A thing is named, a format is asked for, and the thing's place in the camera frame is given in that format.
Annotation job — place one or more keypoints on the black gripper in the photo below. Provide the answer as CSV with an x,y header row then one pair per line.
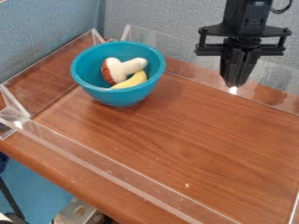
x,y
244,29

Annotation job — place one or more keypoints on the clear acrylic barrier wall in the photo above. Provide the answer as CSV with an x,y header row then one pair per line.
x,y
201,154

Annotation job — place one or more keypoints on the grey metal base below table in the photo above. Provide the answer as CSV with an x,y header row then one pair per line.
x,y
80,213

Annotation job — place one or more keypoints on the white and brown toy mushroom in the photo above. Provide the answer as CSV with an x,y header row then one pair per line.
x,y
117,70

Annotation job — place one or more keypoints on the blue plastic bowl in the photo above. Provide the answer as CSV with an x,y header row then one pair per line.
x,y
86,71

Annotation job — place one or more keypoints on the yellow toy banana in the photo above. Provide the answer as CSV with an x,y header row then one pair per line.
x,y
138,79

